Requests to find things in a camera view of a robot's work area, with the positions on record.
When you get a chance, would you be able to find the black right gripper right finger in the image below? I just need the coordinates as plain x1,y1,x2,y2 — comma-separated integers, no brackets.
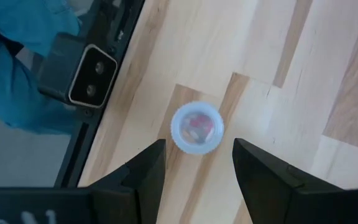
232,138,344,224

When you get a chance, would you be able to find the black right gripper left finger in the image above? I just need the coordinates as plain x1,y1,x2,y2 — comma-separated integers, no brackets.
88,139,167,224

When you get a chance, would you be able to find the translucent bottle with red pills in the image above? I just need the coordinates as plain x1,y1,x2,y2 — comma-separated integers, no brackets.
170,101,226,156

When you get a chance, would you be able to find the person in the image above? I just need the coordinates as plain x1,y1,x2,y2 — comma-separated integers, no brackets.
0,0,82,135

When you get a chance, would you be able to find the black aluminium table frame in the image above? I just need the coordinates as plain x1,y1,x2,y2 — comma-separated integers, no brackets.
53,0,146,189

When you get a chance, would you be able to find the black silver table-level camera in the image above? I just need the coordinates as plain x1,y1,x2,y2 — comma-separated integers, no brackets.
37,32,119,110

